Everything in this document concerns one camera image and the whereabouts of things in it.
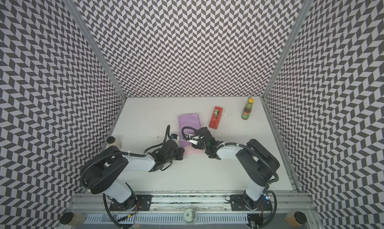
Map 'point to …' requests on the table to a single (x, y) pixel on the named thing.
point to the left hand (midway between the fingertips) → (185, 151)
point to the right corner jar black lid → (300, 217)
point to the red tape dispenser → (216, 117)
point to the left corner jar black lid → (66, 218)
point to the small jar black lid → (112, 141)
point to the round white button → (190, 216)
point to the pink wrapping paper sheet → (188, 124)
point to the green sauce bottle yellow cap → (246, 113)
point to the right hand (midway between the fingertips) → (195, 137)
